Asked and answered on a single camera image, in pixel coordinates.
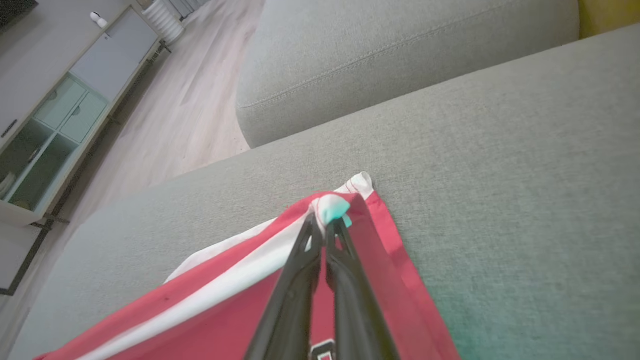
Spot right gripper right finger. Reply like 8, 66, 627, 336
325, 218, 401, 360

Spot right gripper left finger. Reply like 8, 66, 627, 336
244, 213, 322, 360

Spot red white-trimmed jersey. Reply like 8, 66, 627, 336
34, 171, 462, 360

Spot grey fabric sofa seat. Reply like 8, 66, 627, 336
7, 22, 640, 360

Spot grey sofa cushion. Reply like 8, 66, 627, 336
235, 0, 581, 149

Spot pale low media cabinet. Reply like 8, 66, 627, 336
0, 4, 172, 297

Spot white ribbed appliance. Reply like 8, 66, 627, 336
144, 0, 186, 45

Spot mustard yellow cushion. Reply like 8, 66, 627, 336
578, 0, 640, 41

